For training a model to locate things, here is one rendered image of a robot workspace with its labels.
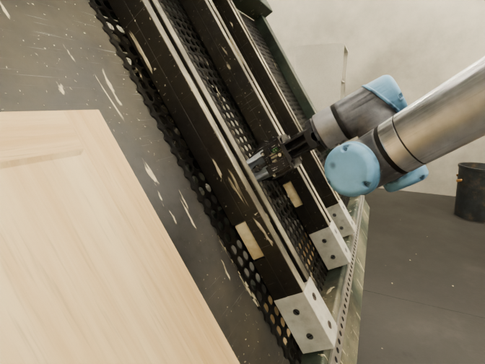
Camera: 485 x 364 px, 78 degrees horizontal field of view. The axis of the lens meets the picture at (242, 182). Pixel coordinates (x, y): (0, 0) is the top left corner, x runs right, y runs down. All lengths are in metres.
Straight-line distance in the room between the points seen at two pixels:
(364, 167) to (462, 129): 0.11
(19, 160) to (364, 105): 0.50
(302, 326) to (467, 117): 0.47
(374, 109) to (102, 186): 0.44
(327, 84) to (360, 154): 3.59
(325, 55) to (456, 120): 3.66
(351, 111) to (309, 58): 3.50
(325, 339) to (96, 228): 0.47
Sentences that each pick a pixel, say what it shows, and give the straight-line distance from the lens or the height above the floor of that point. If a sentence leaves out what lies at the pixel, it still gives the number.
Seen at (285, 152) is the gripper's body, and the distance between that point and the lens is 0.58.
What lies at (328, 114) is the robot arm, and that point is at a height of 1.36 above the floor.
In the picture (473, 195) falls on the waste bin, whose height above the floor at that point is 0.32.
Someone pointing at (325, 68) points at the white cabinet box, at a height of 1.77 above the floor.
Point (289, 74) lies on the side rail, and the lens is 1.74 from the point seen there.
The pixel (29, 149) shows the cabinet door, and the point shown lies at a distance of 0.40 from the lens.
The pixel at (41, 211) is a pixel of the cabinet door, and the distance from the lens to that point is 0.38.
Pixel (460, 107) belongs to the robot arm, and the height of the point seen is 1.38.
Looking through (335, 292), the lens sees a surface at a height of 0.90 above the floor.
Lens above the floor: 1.38
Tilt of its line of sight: 15 degrees down
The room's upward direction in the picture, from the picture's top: 1 degrees clockwise
